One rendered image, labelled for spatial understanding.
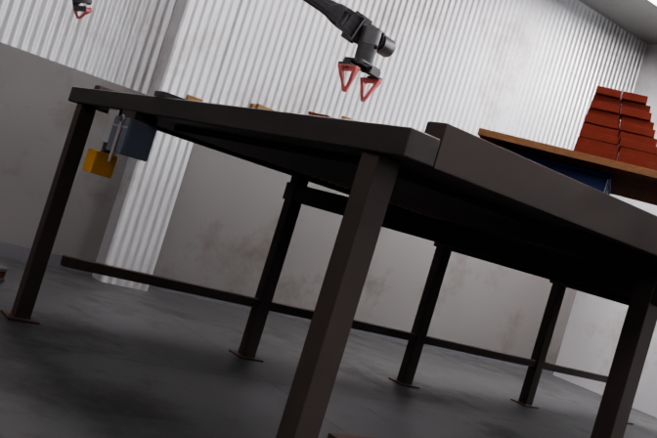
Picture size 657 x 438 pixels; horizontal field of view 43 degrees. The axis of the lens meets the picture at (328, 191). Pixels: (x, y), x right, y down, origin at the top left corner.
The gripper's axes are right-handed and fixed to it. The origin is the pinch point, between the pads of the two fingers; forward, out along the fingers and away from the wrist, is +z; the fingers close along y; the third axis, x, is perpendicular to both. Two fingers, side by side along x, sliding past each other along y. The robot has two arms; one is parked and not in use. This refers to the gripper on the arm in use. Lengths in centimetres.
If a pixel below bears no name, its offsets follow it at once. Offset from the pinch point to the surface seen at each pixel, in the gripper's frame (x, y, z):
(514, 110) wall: 149, 405, -95
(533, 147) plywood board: -54, 7, 5
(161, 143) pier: 226, 135, 14
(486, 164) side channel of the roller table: -62, -32, 18
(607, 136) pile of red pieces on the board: -60, 39, -7
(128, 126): 74, -14, 24
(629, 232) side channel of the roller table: -78, 19, 20
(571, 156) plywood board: -63, 9, 6
